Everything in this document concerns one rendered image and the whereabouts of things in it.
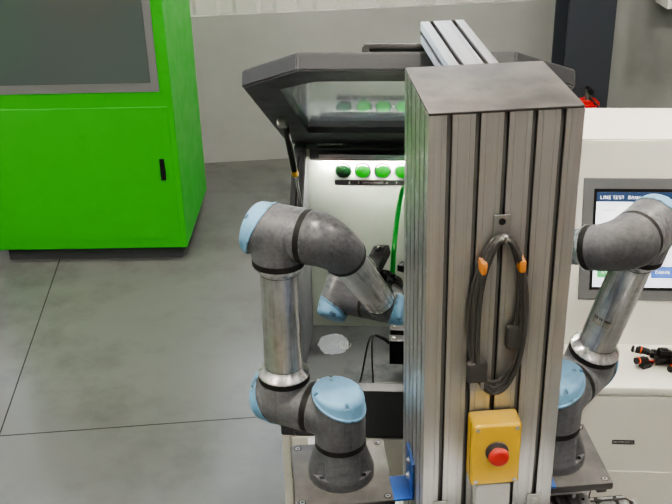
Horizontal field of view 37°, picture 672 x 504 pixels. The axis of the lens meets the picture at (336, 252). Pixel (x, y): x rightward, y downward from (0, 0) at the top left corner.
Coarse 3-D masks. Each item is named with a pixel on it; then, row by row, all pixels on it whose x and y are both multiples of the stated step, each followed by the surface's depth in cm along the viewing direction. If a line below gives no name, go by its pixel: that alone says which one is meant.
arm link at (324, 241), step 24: (312, 216) 205; (312, 240) 203; (336, 240) 204; (360, 240) 210; (312, 264) 207; (336, 264) 206; (360, 264) 210; (360, 288) 220; (384, 288) 228; (360, 312) 240; (384, 312) 235
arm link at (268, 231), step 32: (256, 224) 207; (288, 224) 205; (256, 256) 210; (288, 256) 207; (288, 288) 214; (288, 320) 217; (288, 352) 220; (256, 384) 228; (288, 384) 222; (256, 416) 230; (288, 416) 224
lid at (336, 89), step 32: (288, 64) 212; (320, 64) 209; (352, 64) 208; (384, 64) 208; (416, 64) 207; (256, 96) 236; (288, 96) 242; (320, 96) 243; (352, 96) 243; (384, 96) 242; (320, 128) 285; (352, 128) 284; (384, 128) 284
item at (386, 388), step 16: (368, 384) 279; (384, 384) 279; (400, 384) 278; (368, 400) 278; (384, 400) 277; (400, 400) 277; (368, 416) 280; (384, 416) 280; (400, 416) 279; (304, 432) 284; (368, 432) 282; (384, 432) 282; (400, 432) 282
